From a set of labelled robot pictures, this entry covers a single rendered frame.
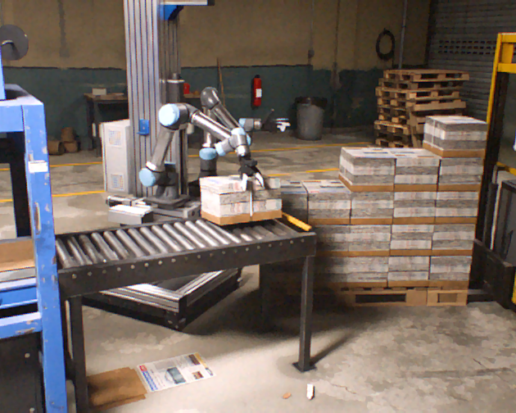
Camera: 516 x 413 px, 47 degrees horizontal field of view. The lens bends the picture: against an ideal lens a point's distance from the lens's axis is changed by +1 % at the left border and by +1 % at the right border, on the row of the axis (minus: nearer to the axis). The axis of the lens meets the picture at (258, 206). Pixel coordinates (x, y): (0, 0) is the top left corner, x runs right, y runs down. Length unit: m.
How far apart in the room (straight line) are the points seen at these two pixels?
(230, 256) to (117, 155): 1.42
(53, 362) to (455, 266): 2.79
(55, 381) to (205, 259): 0.86
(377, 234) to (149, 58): 1.89
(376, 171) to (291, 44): 7.60
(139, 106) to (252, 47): 7.18
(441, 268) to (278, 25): 7.65
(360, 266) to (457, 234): 0.69
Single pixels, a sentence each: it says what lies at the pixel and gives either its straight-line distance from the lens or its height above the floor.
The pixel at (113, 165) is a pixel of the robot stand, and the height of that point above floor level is 0.96.
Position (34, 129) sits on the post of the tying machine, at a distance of 2.37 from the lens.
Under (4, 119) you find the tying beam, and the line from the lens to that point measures 2.36.
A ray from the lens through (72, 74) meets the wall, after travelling 10.04.
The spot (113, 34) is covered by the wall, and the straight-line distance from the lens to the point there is 10.17.
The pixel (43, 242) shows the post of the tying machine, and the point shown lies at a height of 1.02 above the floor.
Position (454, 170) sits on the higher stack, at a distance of 4.15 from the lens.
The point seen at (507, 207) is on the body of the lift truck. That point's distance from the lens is 4.81.
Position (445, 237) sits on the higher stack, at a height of 0.51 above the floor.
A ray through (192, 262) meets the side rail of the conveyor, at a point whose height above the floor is 0.75.
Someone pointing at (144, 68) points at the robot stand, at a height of 1.60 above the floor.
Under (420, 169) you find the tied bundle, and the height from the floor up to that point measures 0.98.
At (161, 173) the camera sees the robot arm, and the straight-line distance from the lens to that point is 3.61.
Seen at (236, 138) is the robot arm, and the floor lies 1.28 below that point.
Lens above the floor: 1.80
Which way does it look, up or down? 16 degrees down
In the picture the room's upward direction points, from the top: 1 degrees clockwise
